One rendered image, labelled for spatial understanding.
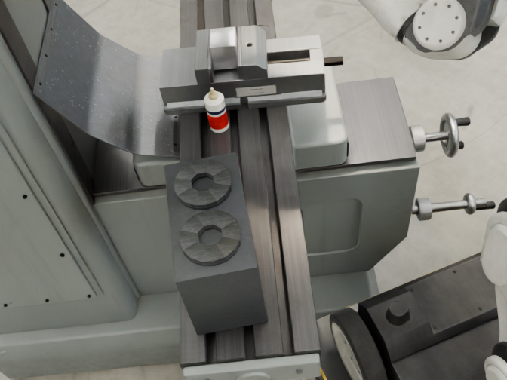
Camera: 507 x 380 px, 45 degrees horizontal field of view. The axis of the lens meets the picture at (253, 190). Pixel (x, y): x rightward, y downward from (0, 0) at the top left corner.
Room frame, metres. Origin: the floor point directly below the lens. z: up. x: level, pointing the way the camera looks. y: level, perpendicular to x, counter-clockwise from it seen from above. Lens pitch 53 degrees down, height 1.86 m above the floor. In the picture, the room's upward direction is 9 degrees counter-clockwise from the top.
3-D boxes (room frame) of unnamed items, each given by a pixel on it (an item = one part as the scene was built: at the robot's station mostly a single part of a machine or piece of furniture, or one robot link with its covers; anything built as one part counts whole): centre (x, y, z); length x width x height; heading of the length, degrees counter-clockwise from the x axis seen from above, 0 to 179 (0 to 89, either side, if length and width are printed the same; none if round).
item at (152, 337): (1.06, 0.26, 0.10); 1.20 x 0.60 x 0.20; 87
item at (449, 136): (1.01, -0.49, 0.60); 0.16 x 0.12 x 0.12; 87
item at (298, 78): (1.00, -0.02, 0.96); 0.35 x 0.15 x 0.11; 84
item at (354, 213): (1.04, -0.02, 0.41); 0.80 x 0.30 x 0.60; 87
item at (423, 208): (0.87, -0.51, 0.48); 0.22 x 0.06 x 0.06; 87
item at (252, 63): (1.00, -0.04, 0.99); 0.12 x 0.06 x 0.04; 174
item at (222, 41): (1.01, 0.01, 1.01); 0.06 x 0.05 x 0.06; 174
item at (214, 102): (0.89, 0.05, 0.96); 0.04 x 0.04 x 0.11
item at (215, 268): (0.55, 0.07, 1.00); 0.22 x 0.12 x 0.20; 1
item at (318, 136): (1.04, 0.01, 0.76); 0.50 x 0.35 x 0.12; 87
